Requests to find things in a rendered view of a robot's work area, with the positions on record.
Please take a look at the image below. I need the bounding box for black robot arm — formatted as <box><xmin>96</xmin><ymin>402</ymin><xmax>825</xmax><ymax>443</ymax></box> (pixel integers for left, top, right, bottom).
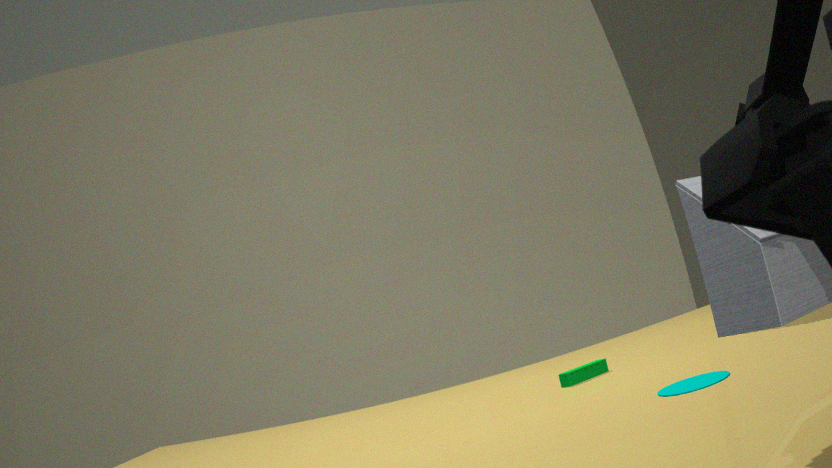
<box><xmin>735</xmin><ymin>0</ymin><xmax>823</xmax><ymax>126</ymax></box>

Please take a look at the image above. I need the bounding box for green rectangular post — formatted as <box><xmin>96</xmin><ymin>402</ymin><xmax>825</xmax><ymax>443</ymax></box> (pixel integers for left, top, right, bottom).
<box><xmin>559</xmin><ymin>359</ymin><xmax>608</xmax><ymax>388</ymax></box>

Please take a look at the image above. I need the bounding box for cyan circle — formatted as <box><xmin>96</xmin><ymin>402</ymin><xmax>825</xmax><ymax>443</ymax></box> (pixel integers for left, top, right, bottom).
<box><xmin>657</xmin><ymin>371</ymin><xmax>730</xmax><ymax>397</ymax></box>

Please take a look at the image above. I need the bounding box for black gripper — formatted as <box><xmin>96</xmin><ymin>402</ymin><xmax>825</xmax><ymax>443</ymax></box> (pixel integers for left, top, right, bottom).
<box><xmin>700</xmin><ymin>93</ymin><xmax>832</xmax><ymax>267</ymax></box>

